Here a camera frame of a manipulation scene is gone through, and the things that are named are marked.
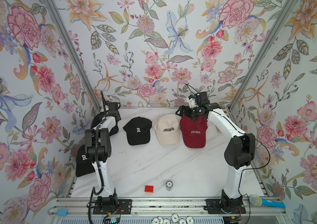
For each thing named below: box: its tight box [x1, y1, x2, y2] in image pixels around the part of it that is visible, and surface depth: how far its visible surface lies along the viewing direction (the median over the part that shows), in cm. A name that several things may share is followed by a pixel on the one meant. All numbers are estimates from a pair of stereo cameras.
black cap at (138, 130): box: [122, 116, 153, 146], surface depth 106 cm
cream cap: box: [152, 113, 182, 146], surface depth 103 cm
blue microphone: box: [249, 195, 286, 209], surface depth 76 cm
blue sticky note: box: [55, 208, 69, 217], surface depth 74 cm
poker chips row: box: [151, 213, 195, 224], surface depth 72 cm
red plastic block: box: [144, 185, 154, 193], surface depth 80 cm
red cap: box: [179, 113, 208, 149], surface depth 100 cm
